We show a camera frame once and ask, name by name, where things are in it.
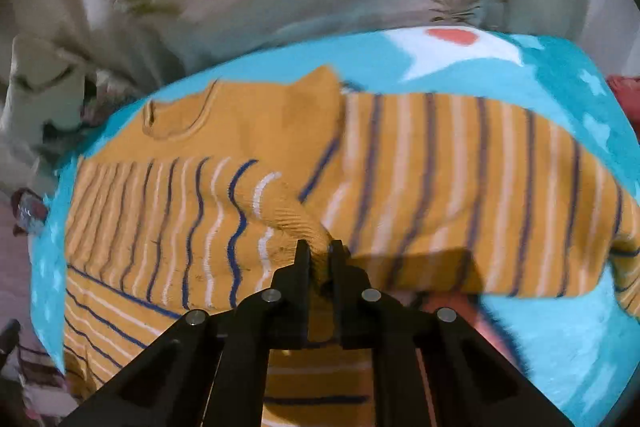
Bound orange striped small sweater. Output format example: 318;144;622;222
64;67;639;399

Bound turquoise star cartoon blanket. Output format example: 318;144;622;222
32;26;639;426

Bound red hanging bag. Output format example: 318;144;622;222
606;75;640;136

